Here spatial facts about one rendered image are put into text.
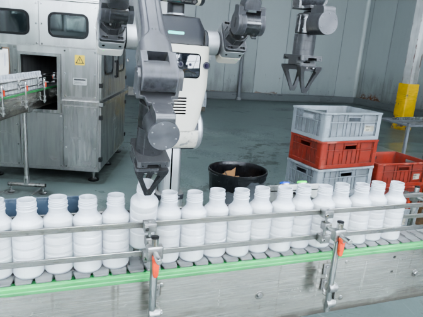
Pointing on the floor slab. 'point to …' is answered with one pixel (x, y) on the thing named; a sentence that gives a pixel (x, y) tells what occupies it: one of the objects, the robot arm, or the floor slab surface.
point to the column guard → (405, 102)
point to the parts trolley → (406, 126)
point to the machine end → (63, 87)
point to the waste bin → (244, 170)
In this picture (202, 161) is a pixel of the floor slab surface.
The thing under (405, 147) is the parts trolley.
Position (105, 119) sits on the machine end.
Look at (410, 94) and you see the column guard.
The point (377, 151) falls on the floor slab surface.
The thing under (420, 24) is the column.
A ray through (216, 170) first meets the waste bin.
